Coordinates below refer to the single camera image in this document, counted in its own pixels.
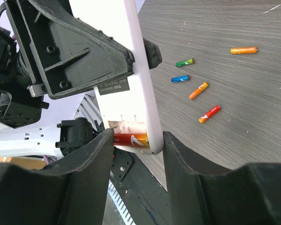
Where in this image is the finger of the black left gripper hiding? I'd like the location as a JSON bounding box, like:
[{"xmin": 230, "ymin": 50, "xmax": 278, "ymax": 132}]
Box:
[{"xmin": 143, "ymin": 38, "xmax": 162, "ymax": 69}]

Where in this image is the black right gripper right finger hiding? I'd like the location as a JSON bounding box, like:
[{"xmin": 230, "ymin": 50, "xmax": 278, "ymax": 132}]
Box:
[{"xmin": 163, "ymin": 132, "xmax": 281, "ymax": 225}]

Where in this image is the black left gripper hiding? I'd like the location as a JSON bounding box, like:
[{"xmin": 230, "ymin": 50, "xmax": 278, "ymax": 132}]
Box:
[{"xmin": 4, "ymin": 0, "xmax": 135, "ymax": 99}]

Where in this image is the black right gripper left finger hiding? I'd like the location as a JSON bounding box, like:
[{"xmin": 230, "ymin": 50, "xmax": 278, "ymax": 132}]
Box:
[{"xmin": 0, "ymin": 128, "xmax": 114, "ymax": 225}]

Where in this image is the white red remote control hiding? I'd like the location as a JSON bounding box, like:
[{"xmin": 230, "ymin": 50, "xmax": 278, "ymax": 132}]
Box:
[{"xmin": 70, "ymin": 0, "xmax": 164, "ymax": 155}]

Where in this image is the red orange AAA battery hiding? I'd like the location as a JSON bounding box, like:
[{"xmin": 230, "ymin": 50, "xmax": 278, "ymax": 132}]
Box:
[{"xmin": 199, "ymin": 105, "xmax": 221, "ymax": 124}]

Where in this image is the red AAA battery front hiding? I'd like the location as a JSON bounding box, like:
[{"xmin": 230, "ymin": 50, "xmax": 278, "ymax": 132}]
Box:
[{"xmin": 114, "ymin": 133, "xmax": 149, "ymax": 148}]

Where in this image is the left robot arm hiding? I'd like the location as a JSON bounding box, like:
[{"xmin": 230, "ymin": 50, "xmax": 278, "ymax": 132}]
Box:
[{"xmin": 0, "ymin": 0, "xmax": 163, "ymax": 158}]

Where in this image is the green AAA battery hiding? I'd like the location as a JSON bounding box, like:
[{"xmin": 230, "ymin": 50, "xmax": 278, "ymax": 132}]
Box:
[{"xmin": 175, "ymin": 58, "xmax": 194, "ymax": 67}]

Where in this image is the white cable duct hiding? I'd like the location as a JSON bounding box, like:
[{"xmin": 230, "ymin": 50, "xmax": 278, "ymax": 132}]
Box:
[{"xmin": 103, "ymin": 180, "xmax": 135, "ymax": 225}]

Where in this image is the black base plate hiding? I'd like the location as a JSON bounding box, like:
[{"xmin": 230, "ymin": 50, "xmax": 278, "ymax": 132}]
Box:
[{"xmin": 110, "ymin": 148, "xmax": 172, "ymax": 225}]

